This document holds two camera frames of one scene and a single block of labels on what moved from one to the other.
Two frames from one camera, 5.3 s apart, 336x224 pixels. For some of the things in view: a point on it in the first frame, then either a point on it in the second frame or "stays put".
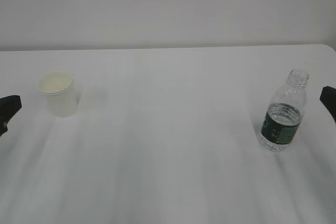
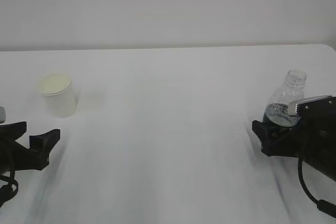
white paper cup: [59, 88] stays put
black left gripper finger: [9, 105] → [14, 156]
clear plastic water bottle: [284, 114] stays put
